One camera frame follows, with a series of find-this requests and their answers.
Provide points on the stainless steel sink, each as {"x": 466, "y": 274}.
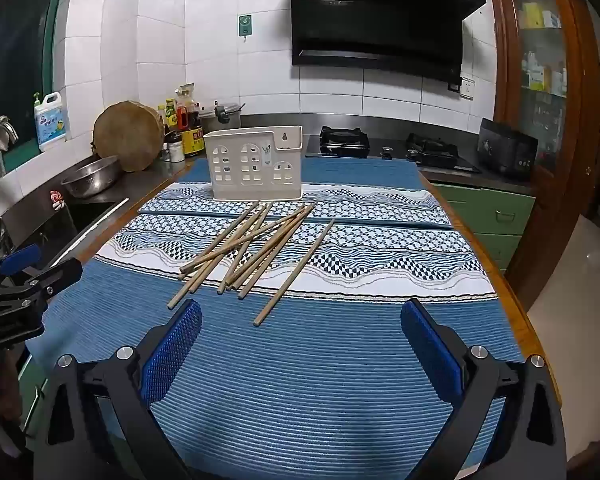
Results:
{"x": 80, "y": 220}

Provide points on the blue patterned table mat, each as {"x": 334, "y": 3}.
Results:
{"x": 300, "y": 385}
{"x": 360, "y": 175}

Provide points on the green wall sticker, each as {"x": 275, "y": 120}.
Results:
{"x": 245, "y": 26}

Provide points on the stainless steel bowl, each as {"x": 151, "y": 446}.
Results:
{"x": 90, "y": 175}

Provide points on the white plastic chopstick holder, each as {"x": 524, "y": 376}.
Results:
{"x": 252, "y": 165}

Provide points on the black gas stove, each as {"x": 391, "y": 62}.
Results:
{"x": 390, "y": 147}

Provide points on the black range hood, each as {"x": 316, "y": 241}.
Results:
{"x": 380, "y": 20}

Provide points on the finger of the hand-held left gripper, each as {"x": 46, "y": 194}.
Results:
{"x": 22, "y": 259}
{"x": 57, "y": 277}

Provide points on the seasoning packet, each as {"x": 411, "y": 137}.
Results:
{"x": 185, "y": 94}

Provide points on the round wooden cutting board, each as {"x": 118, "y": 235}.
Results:
{"x": 127, "y": 137}

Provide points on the wooden glass-door cabinet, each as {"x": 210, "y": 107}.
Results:
{"x": 575, "y": 160}

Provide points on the blue-label detergent bottle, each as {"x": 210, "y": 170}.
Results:
{"x": 52, "y": 125}

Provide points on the green cabinet drawers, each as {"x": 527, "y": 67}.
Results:
{"x": 485, "y": 215}

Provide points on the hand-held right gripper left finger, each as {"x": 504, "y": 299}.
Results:
{"x": 172, "y": 350}

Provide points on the steel pressure cooker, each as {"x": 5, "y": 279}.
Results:
{"x": 222, "y": 119}

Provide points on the pile of wooden chopsticks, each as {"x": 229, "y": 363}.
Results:
{"x": 252, "y": 247}

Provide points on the black countertop appliance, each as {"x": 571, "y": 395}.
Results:
{"x": 507, "y": 150}

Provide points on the yellow box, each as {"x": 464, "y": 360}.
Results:
{"x": 532, "y": 15}

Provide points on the stainless steel kitchen counter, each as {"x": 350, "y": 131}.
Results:
{"x": 145, "y": 180}

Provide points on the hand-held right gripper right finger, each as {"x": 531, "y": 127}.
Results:
{"x": 430, "y": 350}

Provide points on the person's left hand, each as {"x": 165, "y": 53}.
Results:
{"x": 5, "y": 385}

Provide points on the small white jar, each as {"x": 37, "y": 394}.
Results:
{"x": 176, "y": 152}

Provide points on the red-label condiment bottle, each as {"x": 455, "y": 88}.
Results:
{"x": 182, "y": 117}

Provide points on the white wall socket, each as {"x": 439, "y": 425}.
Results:
{"x": 467, "y": 87}

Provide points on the red and white scrubber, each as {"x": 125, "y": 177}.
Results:
{"x": 58, "y": 201}

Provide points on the dark sauce bottle yellow label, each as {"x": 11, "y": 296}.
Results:
{"x": 193, "y": 137}

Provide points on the green-framed window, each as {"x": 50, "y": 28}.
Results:
{"x": 10, "y": 60}

